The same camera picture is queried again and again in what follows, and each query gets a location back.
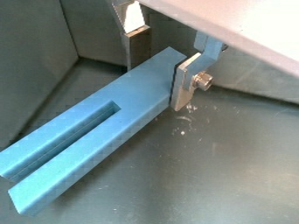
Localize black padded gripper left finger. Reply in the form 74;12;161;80
111;0;153;70

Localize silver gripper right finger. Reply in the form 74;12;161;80
171;31;223;111

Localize blue double-square peg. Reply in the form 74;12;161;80
0;47;186;216

